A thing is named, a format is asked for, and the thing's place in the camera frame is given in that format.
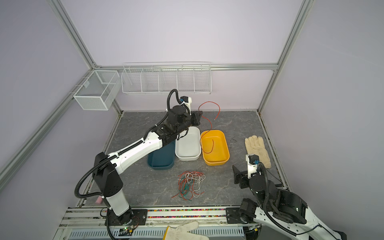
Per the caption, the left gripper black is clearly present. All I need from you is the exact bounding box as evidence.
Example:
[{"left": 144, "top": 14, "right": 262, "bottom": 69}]
[{"left": 176, "top": 110, "right": 204, "bottom": 135}]

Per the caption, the red cable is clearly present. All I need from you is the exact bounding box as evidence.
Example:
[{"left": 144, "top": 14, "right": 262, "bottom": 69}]
[{"left": 197, "top": 101, "right": 221, "bottom": 155}]

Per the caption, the cable pile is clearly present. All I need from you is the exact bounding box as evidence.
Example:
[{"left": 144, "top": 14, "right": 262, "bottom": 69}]
[{"left": 171, "top": 170, "right": 207, "bottom": 202}]

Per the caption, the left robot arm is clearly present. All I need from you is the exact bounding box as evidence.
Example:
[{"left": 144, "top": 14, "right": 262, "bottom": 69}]
[{"left": 74, "top": 89, "right": 203, "bottom": 225}]

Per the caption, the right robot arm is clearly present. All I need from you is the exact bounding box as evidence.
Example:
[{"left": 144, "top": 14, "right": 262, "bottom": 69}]
[{"left": 226, "top": 163, "right": 347, "bottom": 240}]

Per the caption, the beige work glove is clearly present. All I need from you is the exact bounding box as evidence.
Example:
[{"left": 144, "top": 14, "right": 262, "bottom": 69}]
[{"left": 245, "top": 135, "right": 272, "bottom": 169}]

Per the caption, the white plastic bin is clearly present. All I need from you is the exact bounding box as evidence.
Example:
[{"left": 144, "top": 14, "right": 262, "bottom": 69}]
[{"left": 175, "top": 127, "right": 202, "bottom": 162}]

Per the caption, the yellow plastic bin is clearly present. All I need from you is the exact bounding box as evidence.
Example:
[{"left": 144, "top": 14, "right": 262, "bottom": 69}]
[{"left": 200, "top": 130, "right": 230, "bottom": 166}]

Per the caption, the dark teal plastic bin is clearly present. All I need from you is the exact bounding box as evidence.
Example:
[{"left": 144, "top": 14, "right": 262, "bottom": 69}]
[{"left": 147, "top": 141, "right": 176, "bottom": 170}]

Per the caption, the white glove at front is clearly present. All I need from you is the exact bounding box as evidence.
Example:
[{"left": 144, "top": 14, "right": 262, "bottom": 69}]
[{"left": 163, "top": 221, "right": 209, "bottom": 240}]

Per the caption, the white mesh box basket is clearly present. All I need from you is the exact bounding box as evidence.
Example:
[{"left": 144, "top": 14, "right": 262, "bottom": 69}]
[{"left": 74, "top": 70, "right": 121, "bottom": 111}]

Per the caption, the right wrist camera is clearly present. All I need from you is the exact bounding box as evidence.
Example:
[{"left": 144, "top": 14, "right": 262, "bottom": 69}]
[{"left": 246, "top": 155, "right": 260, "bottom": 179}]

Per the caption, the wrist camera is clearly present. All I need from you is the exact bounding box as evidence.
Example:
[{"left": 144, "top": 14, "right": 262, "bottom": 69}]
[
  {"left": 180, "top": 96, "right": 192, "bottom": 112},
  {"left": 246, "top": 155, "right": 260, "bottom": 179}
]

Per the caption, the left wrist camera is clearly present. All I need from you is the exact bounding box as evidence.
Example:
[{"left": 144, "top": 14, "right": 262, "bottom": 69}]
[{"left": 180, "top": 96, "right": 192, "bottom": 112}]

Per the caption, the white wire shelf basket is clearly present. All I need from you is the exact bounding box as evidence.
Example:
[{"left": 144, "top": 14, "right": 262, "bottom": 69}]
[{"left": 121, "top": 62, "right": 212, "bottom": 94}]

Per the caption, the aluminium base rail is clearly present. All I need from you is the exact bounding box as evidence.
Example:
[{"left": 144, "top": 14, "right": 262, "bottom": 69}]
[{"left": 58, "top": 205, "right": 313, "bottom": 229}]

